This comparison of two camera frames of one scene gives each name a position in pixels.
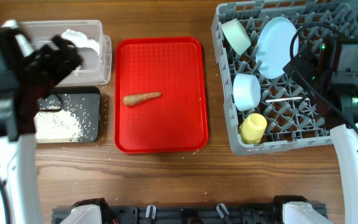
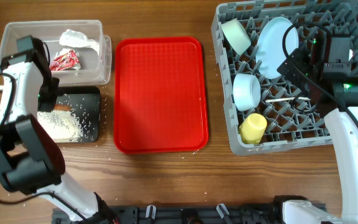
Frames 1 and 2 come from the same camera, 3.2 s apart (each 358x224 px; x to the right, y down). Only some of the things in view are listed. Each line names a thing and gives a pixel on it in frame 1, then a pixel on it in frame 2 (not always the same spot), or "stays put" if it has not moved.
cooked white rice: [57, 125] stays put
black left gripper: [61, 64] -> [48, 105]
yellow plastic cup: [252, 129] stays put
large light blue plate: [273, 48] stays put
